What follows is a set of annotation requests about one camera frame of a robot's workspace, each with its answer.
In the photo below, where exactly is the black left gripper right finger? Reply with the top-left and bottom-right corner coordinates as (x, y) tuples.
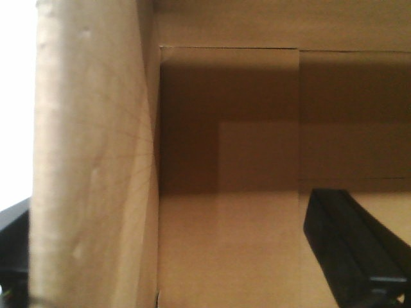
(303, 189), (410, 307)

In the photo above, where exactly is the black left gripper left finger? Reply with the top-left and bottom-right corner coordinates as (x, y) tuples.
(1, 198), (30, 307)

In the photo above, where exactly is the brown cardboard box black print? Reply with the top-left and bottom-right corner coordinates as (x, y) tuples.
(30, 1), (410, 307)

